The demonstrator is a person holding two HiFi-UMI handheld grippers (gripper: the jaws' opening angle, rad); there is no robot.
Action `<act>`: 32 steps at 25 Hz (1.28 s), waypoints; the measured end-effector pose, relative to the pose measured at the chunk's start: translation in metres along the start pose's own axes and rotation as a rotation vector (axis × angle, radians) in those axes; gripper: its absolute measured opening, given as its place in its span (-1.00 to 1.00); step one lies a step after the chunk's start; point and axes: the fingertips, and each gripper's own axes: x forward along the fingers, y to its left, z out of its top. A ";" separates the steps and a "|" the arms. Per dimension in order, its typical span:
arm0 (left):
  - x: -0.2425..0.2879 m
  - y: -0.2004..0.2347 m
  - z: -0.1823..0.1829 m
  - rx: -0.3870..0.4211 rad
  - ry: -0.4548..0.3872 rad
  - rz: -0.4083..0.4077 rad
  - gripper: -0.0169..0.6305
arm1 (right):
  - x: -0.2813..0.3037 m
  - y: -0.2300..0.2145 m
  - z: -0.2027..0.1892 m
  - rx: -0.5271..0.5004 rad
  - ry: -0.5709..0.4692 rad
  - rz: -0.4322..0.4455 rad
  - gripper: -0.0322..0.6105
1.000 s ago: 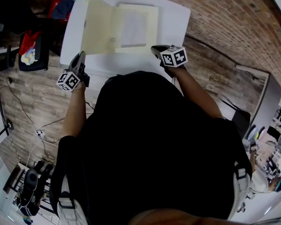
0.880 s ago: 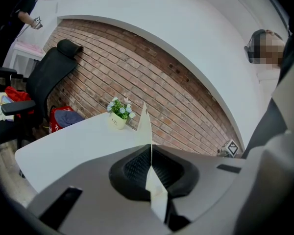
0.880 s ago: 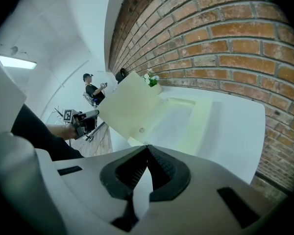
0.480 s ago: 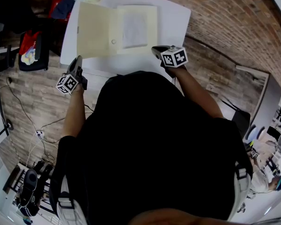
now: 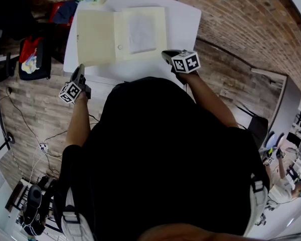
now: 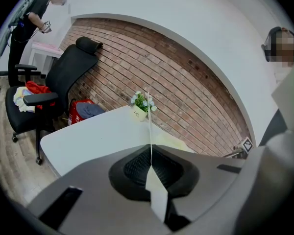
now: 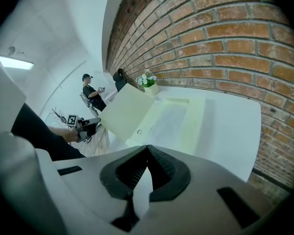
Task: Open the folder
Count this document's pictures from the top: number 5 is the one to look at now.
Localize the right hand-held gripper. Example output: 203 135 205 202
161 49 201 85

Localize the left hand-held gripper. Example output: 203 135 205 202
58 63 92 105

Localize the beige paper folder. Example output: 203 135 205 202
76 6 168 68

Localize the person's left forearm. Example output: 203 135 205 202
65 92 91 148

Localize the person's right forearm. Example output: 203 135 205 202
178 70 239 129

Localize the black chair with red cloth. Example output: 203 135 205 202
18 36 52 81

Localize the white paper sheet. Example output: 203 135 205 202
128 16 158 55

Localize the black tripod stand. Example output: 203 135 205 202
0 53 16 162

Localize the dark blue cloth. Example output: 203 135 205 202
52 0 79 25

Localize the red box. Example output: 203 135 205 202
49 2 74 26

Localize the black bag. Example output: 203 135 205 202
0 0 39 41

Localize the person's black shirt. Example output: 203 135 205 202
53 76 270 241

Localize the black floor cable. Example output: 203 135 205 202
5 86 68 183

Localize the white left shoulder strap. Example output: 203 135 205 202
61 186 95 241

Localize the white shoulder strap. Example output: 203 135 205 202
61 186 95 241
248 173 269 233

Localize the white right shoulder strap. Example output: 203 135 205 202
248 173 269 233

